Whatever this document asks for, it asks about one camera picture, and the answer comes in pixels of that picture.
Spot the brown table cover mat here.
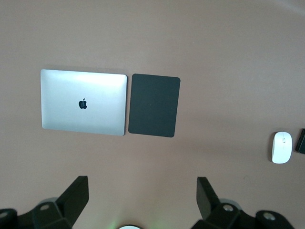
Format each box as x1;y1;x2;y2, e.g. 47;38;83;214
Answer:
0;0;305;229

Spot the small black square box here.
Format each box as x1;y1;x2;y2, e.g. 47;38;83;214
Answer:
295;128;305;154

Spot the black mouse pad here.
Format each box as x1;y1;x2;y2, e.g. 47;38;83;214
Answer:
128;73;181;138

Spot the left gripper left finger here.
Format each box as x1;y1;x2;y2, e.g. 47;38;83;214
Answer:
32;176;90;229

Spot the silver laptop with apple logo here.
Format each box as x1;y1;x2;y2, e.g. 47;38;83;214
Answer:
40;69;128;136

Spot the white computer mouse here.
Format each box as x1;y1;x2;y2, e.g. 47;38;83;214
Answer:
271;131;293;164

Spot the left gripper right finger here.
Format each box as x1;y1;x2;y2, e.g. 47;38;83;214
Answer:
190;177;253;229

